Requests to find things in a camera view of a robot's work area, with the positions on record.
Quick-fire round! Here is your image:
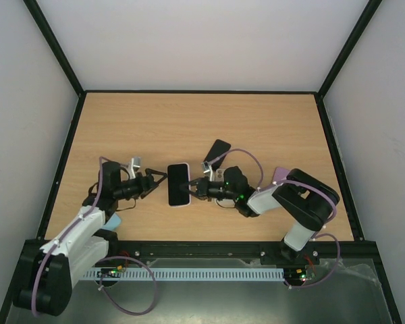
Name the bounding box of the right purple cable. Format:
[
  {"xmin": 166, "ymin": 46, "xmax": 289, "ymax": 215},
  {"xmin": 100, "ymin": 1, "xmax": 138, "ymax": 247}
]
[{"xmin": 204, "ymin": 148, "xmax": 341, "ymax": 290}]

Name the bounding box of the dark red phone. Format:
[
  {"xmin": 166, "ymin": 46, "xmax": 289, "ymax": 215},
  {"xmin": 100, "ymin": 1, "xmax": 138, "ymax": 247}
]
[{"xmin": 204, "ymin": 139, "xmax": 232, "ymax": 162}]

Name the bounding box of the cream white phone case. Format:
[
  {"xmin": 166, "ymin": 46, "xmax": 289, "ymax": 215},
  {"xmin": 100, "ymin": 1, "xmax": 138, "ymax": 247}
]
[{"xmin": 211, "ymin": 167, "xmax": 229, "ymax": 207}]

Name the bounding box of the pink phone case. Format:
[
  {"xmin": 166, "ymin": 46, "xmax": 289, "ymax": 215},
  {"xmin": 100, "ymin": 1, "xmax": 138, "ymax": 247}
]
[{"xmin": 166, "ymin": 162, "xmax": 192, "ymax": 208}]

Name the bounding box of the black aluminium frame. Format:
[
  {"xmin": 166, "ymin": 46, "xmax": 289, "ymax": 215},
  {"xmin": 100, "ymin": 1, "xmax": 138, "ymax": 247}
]
[{"xmin": 24, "ymin": 1, "xmax": 401, "ymax": 323}]

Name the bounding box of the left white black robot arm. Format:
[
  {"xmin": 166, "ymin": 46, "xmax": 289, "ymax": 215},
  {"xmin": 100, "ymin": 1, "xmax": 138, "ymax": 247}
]
[{"xmin": 12, "ymin": 157, "xmax": 167, "ymax": 317}]

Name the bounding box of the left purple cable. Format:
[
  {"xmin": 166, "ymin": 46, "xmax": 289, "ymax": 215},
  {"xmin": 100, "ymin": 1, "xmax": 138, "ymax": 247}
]
[{"xmin": 30, "ymin": 156, "xmax": 158, "ymax": 317}]

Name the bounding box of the white slotted cable duct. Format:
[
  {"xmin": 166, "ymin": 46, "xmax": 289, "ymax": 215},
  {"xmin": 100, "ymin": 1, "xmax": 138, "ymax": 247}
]
[{"xmin": 81, "ymin": 267, "xmax": 284, "ymax": 282}]

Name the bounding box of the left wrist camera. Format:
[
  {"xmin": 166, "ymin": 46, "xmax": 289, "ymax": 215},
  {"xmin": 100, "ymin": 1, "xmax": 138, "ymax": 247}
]
[{"xmin": 122, "ymin": 157, "xmax": 142, "ymax": 179}]

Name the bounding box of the purple cable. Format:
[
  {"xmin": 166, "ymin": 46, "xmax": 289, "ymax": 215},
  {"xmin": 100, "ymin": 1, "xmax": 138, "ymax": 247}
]
[
  {"xmin": 204, "ymin": 148, "xmax": 341, "ymax": 290},
  {"xmin": 30, "ymin": 156, "xmax": 158, "ymax": 317}
]

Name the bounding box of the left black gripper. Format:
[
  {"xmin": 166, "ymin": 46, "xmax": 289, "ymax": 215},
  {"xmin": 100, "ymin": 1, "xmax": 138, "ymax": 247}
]
[{"xmin": 114, "ymin": 169, "xmax": 167, "ymax": 201}]

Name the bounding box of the black screen phone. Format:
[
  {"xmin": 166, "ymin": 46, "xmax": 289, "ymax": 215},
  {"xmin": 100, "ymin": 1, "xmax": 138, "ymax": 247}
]
[{"xmin": 167, "ymin": 163, "xmax": 190, "ymax": 207}]

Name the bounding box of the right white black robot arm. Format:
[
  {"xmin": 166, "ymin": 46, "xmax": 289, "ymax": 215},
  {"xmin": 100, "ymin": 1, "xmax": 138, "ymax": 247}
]
[{"xmin": 179, "ymin": 166, "xmax": 340, "ymax": 265}]

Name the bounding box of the light blue phone case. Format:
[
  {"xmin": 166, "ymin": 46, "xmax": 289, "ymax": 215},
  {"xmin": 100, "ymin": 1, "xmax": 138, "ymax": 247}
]
[{"xmin": 103, "ymin": 213, "xmax": 122, "ymax": 232}]

